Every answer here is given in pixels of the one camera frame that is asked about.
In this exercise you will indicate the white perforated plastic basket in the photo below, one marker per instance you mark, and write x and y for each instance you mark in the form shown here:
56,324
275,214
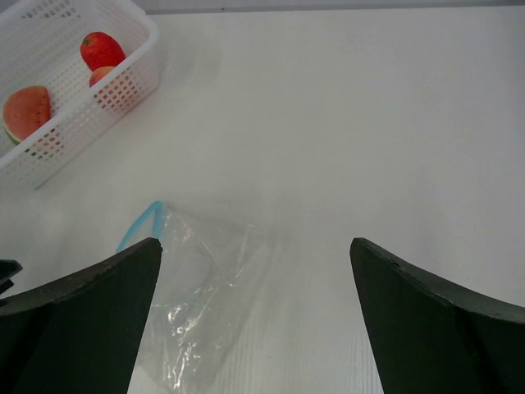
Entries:
40,45

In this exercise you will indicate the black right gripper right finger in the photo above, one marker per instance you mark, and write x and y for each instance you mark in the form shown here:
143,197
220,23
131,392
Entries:
430,335

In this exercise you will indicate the fake red tomato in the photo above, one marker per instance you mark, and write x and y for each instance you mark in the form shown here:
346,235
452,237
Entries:
99,49

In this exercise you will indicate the fake watermelon slice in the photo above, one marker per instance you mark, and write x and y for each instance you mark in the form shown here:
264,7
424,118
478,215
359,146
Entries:
24,112

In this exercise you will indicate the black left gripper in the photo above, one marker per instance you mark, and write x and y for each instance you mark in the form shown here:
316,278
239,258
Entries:
8,269

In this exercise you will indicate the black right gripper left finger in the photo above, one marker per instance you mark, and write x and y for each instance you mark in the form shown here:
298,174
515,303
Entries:
80,333

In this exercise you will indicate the fake orange peach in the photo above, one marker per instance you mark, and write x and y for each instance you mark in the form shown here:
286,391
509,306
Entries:
118,94

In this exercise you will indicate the clear zip top bag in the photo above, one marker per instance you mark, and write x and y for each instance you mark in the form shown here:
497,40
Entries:
211,272

